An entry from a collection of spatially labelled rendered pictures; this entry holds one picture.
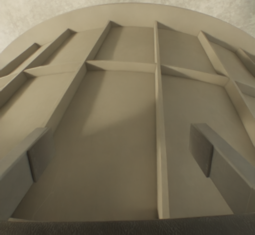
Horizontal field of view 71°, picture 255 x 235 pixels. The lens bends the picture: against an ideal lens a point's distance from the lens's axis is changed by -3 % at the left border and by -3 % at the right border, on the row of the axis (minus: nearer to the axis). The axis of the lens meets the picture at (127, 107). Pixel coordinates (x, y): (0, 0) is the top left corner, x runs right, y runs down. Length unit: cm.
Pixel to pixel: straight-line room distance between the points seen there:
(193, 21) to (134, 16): 24
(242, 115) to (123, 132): 26
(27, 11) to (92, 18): 31
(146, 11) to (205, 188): 69
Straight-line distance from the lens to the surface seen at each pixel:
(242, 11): 93
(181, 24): 85
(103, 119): 35
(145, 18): 83
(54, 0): 93
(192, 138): 17
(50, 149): 17
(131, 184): 27
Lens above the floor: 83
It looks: 49 degrees down
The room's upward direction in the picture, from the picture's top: 171 degrees counter-clockwise
